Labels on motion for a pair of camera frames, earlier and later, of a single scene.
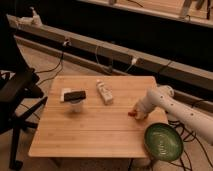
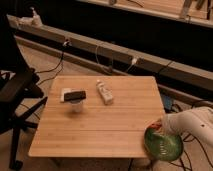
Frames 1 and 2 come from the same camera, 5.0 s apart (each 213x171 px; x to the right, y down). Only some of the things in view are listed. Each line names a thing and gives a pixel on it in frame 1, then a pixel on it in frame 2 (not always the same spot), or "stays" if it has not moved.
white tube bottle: x=105 y=92 stays
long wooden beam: x=114 y=54 stays
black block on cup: x=74 y=96 stays
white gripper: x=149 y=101 to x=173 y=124
